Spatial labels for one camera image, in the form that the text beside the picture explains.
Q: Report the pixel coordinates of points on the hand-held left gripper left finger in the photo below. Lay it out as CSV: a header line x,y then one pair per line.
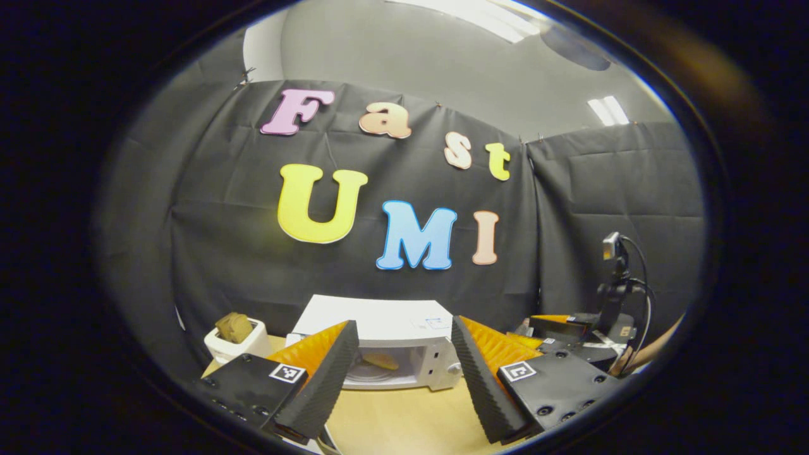
x,y
325,385

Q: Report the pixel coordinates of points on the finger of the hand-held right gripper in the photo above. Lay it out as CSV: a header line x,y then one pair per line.
x,y
584,352
562,327

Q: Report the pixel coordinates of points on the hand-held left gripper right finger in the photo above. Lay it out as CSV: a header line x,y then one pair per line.
x,y
483,388

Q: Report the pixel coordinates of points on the pinkish food slice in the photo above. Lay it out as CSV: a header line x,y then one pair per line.
x,y
381,361

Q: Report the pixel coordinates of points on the white microwave oven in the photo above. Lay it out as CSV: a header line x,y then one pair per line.
x,y
379,316

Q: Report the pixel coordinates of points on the glass microwave turntable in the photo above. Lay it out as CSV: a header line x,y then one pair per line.
x,y
373,377

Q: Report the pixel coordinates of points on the white toaster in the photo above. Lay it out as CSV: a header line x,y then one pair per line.
x,y
249,347

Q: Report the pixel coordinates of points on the brown bread slice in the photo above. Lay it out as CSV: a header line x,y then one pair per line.
x,y
234,327

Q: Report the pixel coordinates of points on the black backdrop cloth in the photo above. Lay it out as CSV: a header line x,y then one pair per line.
x,y
221,253

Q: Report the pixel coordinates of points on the small ceiling light panel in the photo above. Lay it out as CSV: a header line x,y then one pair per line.
x,y
608,110

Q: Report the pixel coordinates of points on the dark round ceiling fixture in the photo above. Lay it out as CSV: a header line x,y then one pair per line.
x,y
578,50

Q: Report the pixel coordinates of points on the large ceiling light panel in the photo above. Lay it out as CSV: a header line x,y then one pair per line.
x,y
493,19

